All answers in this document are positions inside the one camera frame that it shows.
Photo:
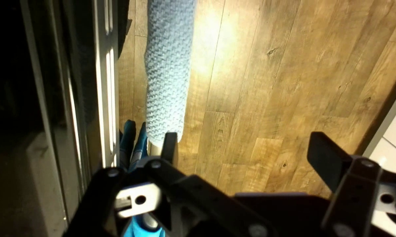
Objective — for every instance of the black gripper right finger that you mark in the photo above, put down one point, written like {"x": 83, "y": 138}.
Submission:
{"x": 328, "y": 159}

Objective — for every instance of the light blue towel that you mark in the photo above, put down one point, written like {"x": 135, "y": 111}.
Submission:
{"x": 171, "y": 26}

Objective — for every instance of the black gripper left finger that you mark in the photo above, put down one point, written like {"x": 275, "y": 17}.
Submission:
{"x": 171, "y": 148}

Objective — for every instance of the white right drawer cabinet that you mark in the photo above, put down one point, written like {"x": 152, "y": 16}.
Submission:
{"x": 382, "y": 148}

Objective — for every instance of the stainless steel black-top stove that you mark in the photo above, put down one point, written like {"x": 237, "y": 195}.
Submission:
{"x": 59, "y": 107}

